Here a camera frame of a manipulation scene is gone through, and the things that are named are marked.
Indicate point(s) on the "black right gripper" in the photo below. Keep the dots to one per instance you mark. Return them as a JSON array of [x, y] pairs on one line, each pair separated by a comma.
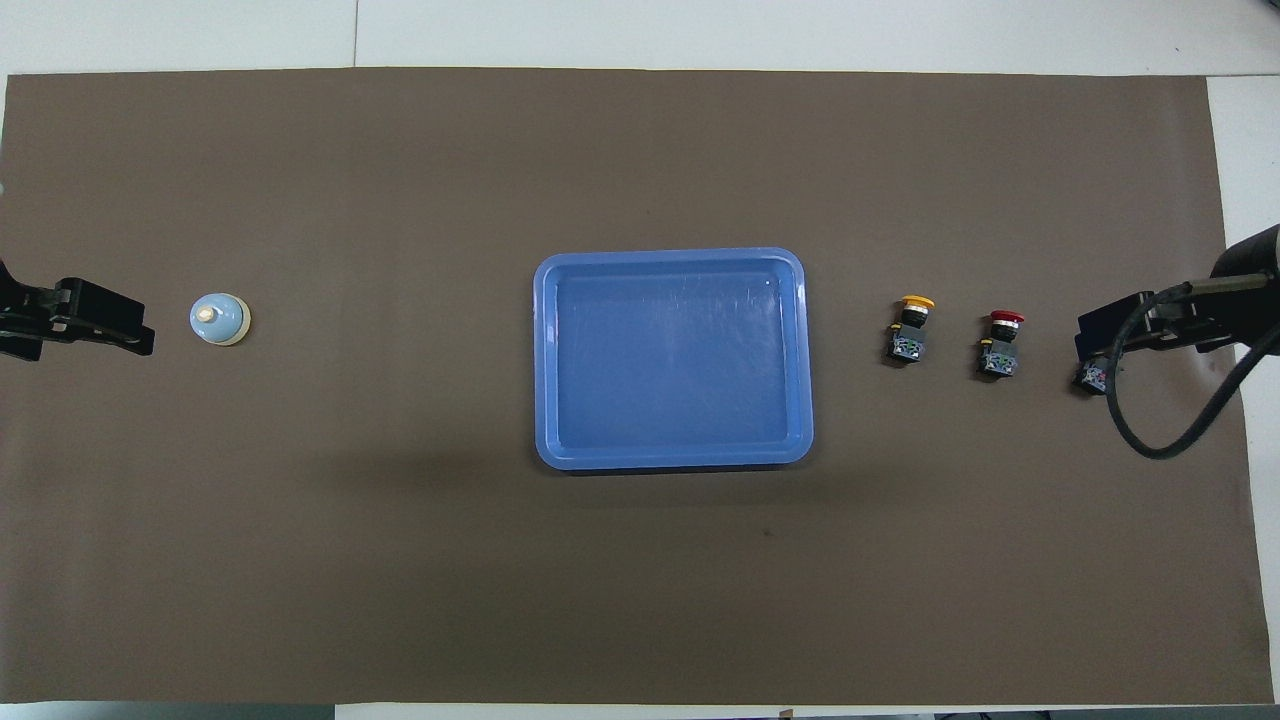
[[1245, 265]]

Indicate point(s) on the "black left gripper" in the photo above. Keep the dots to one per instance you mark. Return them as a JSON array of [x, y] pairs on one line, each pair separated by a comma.
[[20, 315]]

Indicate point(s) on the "green push button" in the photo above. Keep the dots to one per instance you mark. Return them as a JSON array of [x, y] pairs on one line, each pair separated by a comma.
[[1091, 378]]

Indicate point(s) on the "red mushroom push button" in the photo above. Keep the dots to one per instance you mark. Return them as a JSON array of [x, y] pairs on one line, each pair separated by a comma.
[[1001, 348]]

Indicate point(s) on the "light blue service bell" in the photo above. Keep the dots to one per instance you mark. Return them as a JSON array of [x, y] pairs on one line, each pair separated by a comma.
[[217, 320]]

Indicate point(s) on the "yellow mushroom push button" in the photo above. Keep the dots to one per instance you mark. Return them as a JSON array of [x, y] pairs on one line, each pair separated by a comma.
[[912, 335]]

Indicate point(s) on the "blue plastic tray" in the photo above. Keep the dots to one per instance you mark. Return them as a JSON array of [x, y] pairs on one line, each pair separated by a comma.
[[675, 360]]

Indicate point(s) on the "brown table mat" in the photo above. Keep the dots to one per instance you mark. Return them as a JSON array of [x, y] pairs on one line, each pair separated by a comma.
[[400, 560]]

